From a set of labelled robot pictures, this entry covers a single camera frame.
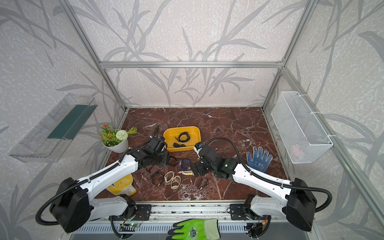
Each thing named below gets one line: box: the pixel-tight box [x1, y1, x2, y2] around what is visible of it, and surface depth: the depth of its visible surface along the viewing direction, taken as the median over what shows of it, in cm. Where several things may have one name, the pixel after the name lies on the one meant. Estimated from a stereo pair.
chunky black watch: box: [173, 142, 187, 148], surface depth 98 cm
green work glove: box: [166, 219, 221, 240], surface depth 69 cm
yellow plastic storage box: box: [163, 126, 201, 152], surface depth 103 cm
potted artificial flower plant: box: [100, 124, 138, 154], surface depth 89 cm
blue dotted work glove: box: [246, 146, 273, 173], surface depth 95 cm
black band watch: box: [151, 171, 164, 187], surface depth 86 cm
